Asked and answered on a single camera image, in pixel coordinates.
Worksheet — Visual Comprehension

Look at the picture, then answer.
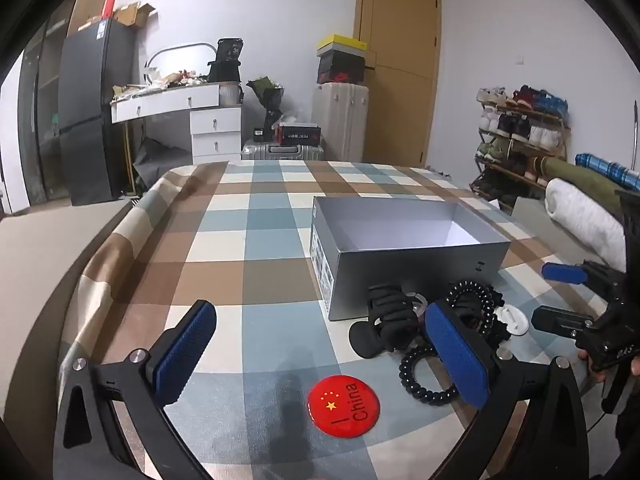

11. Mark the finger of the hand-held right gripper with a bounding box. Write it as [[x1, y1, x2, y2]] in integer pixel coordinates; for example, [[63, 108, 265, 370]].
[[541, 259, 626, 301], [531, 305, 601, 347]]

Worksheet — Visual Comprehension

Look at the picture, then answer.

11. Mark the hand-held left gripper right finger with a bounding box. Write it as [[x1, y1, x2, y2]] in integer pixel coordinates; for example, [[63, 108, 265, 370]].
[[424, 302, 588, 480]]

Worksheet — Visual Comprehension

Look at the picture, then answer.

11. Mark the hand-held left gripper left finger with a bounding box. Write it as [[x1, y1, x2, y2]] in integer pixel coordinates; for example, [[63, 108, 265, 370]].
[[52, 300, 217, 480]]

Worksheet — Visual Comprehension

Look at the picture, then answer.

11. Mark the black claw hair clip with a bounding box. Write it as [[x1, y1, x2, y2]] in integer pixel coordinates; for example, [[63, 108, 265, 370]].
[[349, 284, 431, 359]]

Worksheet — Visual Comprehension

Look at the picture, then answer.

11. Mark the grey cardboard box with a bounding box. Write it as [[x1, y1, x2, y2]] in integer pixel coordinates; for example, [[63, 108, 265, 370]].
[[310, 196, 512, 322]]

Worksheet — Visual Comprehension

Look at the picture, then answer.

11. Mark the person's right hand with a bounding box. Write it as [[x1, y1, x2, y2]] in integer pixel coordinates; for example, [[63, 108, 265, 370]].
[[577, 347, 640, 386]]

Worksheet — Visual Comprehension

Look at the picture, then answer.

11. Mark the white rolled blanket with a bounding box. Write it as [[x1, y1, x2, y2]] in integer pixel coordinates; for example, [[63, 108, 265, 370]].
[[544, 177, 628, 271]]

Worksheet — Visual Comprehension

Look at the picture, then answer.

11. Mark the green rolled mat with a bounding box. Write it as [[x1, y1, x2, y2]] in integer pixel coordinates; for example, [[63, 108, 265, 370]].
[[532, 156, 626, 211]]

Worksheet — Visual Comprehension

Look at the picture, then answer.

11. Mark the blue rolled mat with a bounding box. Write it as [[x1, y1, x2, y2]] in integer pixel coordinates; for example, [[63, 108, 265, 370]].
[[574, 152, 640, 192]]

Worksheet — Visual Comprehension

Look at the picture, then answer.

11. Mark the red round badge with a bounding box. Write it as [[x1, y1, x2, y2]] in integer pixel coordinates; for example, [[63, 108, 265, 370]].
[[307, 374, 382, 438]]

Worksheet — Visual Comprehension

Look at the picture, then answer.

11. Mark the plaid tablecloth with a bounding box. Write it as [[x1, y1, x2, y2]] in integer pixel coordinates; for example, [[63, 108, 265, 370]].
[[60, 160, 601, 480]]

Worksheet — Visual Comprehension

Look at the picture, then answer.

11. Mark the shoe rack with shoes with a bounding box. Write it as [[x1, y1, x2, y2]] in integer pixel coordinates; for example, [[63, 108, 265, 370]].
[[470, 85, 572, 211]]

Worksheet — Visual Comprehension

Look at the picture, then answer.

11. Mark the white drawer cabinet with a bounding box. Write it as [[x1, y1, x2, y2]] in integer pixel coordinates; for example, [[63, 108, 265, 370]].
[[190, 106, 243, 165]]

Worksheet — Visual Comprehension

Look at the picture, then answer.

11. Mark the silver suitcase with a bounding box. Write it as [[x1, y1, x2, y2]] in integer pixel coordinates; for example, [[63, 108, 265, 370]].
[[241, 142, 326, 162]]

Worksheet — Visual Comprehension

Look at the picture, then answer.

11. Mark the red and black box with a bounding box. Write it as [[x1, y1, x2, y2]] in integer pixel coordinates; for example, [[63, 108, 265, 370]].
[[274, 124, 321, 146]]

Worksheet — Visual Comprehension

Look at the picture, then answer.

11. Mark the white vanity desk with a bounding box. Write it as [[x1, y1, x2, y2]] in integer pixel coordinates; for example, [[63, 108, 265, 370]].
[[110, 82, 221, 123]]

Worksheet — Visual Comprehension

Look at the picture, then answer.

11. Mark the white suitcase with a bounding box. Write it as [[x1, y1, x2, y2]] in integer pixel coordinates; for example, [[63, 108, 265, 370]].
[[312, 82, 371, 163]]

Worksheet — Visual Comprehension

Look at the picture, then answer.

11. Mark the dark grey fridge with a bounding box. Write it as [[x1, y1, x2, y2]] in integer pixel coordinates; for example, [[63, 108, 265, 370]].
[[59, 17, 138, 206]]

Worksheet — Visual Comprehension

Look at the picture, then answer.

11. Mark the white ribbed bin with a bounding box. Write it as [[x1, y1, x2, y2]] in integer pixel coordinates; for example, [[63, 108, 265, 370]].
[[218, 81, 244, 107]]

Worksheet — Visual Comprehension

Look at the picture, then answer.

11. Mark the wooden door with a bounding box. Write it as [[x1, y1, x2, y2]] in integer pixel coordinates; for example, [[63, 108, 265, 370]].
[[352, 0, 443, 166]]

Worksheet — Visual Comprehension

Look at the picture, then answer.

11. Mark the dark wrapped bouquet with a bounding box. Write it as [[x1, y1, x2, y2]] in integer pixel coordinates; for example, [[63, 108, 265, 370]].
[[246, 76, 286, 133]]

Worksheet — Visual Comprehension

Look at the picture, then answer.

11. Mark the glass door cabinet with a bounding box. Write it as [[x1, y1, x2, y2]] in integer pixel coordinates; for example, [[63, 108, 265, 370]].
[[17, 10, 71, 208]]

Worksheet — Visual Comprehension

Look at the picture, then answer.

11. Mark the black bag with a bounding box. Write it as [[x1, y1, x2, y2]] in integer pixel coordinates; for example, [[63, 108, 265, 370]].
[[206, 37, 245, 83]]

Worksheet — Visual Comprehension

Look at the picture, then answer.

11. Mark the oval mirror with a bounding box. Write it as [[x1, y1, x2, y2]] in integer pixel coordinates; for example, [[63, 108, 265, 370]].
[[145, 42, 218, 86]]

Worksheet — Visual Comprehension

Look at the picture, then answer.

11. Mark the yellow shoebox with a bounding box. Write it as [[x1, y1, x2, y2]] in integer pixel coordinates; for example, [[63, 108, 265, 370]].
[[316, 34, 369, 56]]

